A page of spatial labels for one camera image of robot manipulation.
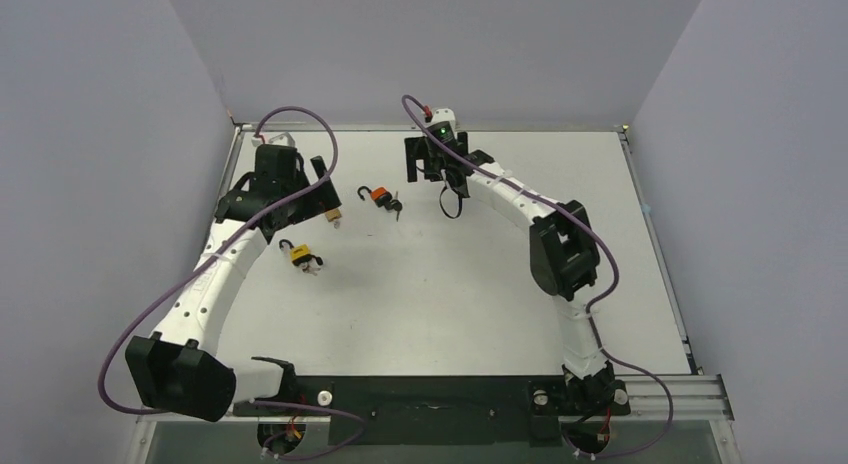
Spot black keys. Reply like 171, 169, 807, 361
387, 194, 403, 221

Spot orange black padlock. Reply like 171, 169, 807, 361
357, 186, 394, 211

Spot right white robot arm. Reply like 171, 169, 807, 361
404, 133, 629, 416

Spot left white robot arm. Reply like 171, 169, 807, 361
124, 144, 341, 422

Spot small brass padlock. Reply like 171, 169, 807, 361
324, 208, 343, 229

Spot yellow padlock with keys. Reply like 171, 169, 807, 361
278, 239, 324, 275

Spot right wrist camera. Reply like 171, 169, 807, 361
428, 107, 458, 134

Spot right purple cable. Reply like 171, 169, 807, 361
401, 94, 675, 461

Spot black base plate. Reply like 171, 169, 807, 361
233, 374, 631, 448

